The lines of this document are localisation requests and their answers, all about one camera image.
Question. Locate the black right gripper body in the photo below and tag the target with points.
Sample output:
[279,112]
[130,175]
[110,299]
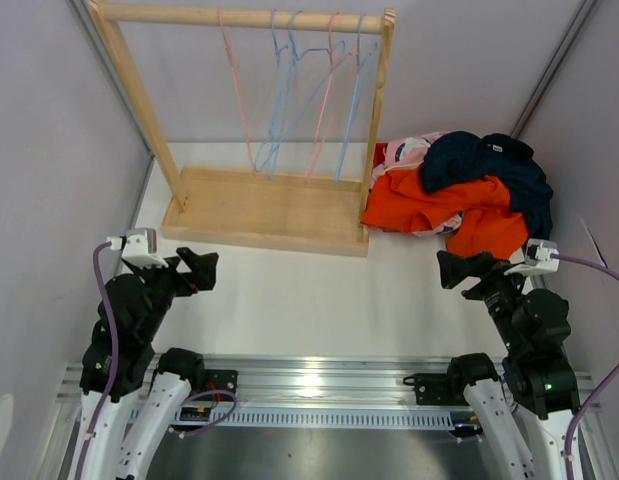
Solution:
[497,289]

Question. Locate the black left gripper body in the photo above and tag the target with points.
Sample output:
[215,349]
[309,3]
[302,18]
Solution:
[165,283]

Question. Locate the orange shorts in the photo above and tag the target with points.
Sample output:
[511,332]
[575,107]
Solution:
[399,203]

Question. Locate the navy blue shorts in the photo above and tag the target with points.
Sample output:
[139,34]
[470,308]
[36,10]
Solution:
[460,157]

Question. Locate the pink shark print shorts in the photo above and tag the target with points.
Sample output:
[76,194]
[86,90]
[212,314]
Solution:
[409,153]

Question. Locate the pink hanger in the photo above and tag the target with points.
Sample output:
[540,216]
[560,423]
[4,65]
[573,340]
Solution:
[236,83]
[325,120]

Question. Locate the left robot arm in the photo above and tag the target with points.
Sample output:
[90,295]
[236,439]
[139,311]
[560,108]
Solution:
[111,443]

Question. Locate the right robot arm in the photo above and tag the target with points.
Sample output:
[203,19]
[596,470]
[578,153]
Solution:
[531,411]

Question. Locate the wooden clothes rack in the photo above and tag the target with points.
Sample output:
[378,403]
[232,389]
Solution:
[173,68]

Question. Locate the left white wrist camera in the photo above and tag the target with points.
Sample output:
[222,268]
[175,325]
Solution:
[138,248]

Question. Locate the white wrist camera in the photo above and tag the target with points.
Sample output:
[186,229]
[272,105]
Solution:
[138,248]
[539,259]

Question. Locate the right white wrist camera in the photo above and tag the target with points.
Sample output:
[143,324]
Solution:
[539,259]

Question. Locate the aluminium mounting rail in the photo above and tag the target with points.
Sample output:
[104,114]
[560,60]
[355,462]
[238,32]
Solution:
[290,392]

